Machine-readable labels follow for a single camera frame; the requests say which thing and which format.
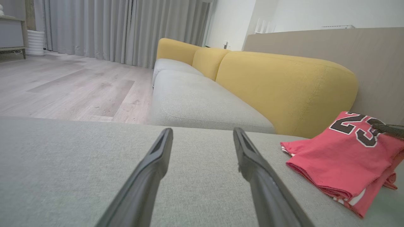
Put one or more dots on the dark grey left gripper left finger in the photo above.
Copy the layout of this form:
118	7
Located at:
142	186

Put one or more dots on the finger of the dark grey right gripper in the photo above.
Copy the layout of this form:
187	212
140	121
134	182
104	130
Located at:
391	130

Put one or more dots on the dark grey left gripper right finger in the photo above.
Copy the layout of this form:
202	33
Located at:
268	192

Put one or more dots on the red and white basketball jersey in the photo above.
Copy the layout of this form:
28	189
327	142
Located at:
341	160

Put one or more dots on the grey sofa chaise cushion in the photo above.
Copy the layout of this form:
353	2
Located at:
63	164

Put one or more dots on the grey sofa seat cushion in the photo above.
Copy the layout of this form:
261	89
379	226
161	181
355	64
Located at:
170	64
195	101

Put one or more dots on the yellow sofa backrest cushion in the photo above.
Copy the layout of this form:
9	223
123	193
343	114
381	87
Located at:
208	61
284	88

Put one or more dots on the white flat appliance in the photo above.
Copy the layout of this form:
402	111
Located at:
337	27

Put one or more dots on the grey pleated curtain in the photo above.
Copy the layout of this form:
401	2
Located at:
85	28
170	22

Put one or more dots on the grey wooden TV cabinet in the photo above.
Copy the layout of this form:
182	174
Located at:
11	34

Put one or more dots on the grey cabinet door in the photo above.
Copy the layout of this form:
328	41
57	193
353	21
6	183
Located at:
11	33

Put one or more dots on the brown tree trunk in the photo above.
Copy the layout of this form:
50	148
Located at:
30	14

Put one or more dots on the small white figurine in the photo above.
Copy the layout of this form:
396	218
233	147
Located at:
1	11

